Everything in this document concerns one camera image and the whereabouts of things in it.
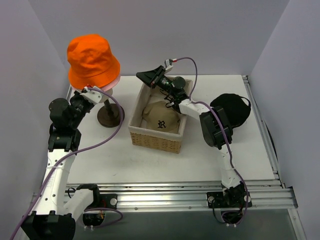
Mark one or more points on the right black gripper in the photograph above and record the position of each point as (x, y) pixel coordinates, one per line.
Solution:
(157, 77)

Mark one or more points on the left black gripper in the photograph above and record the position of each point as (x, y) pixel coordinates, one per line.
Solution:
(77, 99)

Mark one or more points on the pink hat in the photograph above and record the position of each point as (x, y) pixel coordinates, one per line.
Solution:
(111, 84)

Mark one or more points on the beige cap with R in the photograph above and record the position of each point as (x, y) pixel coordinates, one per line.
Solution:
(160, 118)

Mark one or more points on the orange hat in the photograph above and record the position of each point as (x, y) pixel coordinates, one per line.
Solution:
(91, 62)

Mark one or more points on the black cap with R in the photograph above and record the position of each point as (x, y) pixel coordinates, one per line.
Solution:
(237, 108)

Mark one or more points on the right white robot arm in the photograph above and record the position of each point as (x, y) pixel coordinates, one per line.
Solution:
(216, 128)

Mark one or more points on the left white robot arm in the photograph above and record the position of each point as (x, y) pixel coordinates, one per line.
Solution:
(50, 218)

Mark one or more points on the cream mannequin head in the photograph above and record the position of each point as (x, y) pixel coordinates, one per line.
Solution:
(105, 95)

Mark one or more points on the dark round mannequin stand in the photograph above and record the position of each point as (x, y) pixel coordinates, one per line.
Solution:
(109, 115)

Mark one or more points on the wicker basket with liner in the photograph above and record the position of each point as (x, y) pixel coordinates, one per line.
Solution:
(149, 138)

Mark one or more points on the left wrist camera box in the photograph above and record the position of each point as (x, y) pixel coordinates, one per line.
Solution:
(92, 94)

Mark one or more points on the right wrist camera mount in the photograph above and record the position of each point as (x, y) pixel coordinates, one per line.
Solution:
(168, 64)

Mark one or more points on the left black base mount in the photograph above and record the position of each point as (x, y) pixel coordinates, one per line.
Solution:
(97, 219)

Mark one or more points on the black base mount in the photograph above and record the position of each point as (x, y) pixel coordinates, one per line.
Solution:
(97, 219)
(229, 205)

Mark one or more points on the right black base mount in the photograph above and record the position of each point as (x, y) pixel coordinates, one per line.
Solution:
(229, 205)

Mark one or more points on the aluminium rail frame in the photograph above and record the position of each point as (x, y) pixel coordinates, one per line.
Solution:
(157, 182)

